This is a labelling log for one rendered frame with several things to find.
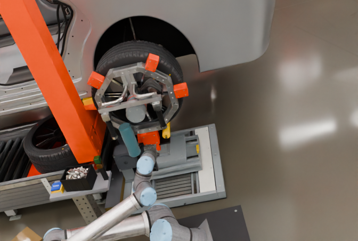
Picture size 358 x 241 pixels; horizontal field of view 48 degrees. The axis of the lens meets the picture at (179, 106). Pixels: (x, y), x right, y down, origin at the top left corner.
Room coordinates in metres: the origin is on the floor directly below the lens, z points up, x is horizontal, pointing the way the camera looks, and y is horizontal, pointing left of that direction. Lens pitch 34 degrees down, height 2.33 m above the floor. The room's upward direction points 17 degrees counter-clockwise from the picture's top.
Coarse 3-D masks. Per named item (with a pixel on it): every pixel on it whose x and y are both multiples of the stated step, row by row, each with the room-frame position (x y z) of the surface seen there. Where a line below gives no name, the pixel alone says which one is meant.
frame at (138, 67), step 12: (108, 72) 2.45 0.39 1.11; (120, 72) 2.40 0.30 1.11; (132, 72) 2.39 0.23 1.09; (144, 72) 2.37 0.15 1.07; (156, 72) 2.41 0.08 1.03; (108, 84) 2.41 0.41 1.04; (168, 84) 2.35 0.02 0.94; (96, 96) 2.43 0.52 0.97; (168, 108) 2.41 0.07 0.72; (120, 120) 2.46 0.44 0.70; (168, 120) 2.37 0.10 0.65; (144, 132) 2.40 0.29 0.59
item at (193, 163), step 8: (192, 136) 2.72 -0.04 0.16; (192, 144) 2.62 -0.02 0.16; (192, 152) 2.54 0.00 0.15; (200, 152) 2.56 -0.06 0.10; (192, 160) 2.43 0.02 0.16; (200, 160) 2.42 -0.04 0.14; (160, 168) 2.46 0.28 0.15; (168, 168) 2.44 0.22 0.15; (176, 168) 2.40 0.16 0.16; (184, 168) 2.39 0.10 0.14; (192, 168) 2.38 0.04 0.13; (200, 168) 2.37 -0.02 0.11; (152, 176) 2.43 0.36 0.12; (160, 176) 2.42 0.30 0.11
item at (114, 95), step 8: (112, 80) 2.52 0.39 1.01; (104, 96) 2.52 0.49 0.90; (112, 96) 2.52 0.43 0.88; (120, 96) 2.51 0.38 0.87; (168, 96) 2.58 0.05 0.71; (168, 104) 2.48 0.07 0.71; (112, 112) 2.51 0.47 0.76; (120, 112) 2.57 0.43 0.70; (152, 112) 2.57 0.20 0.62; (128, 120) 2.50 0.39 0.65; (144, 120) 2.50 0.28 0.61; (152, 120) 2.47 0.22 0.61
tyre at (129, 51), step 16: (112, 48) 2.68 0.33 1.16; (128, 48) 2.57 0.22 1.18; (144, 48) 2.56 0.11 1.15; (160, 48) 2.62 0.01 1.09; (112, 64) 2.49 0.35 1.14; (128, 64) 2.47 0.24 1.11; (160, 64) 2.44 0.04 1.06; (176, 64) 2.57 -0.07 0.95; (176, 80) 2.43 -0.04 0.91; (176, 112) 2.44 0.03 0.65
